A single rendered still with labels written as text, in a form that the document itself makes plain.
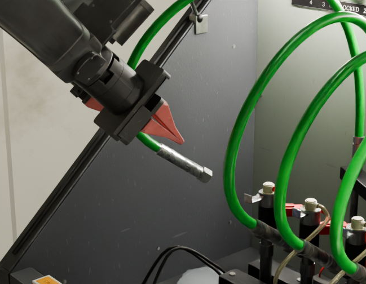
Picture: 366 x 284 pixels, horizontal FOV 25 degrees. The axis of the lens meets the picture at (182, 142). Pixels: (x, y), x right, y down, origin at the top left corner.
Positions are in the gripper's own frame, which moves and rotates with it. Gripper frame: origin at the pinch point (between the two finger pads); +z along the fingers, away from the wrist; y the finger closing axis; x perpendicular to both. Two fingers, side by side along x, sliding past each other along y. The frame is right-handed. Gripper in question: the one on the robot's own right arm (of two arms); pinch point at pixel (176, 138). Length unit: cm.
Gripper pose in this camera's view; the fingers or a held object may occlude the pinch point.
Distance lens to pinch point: 104.5
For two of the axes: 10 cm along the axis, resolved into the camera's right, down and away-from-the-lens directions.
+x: -4.3, -3.0, 8.5
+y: 6.3, -7.8, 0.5
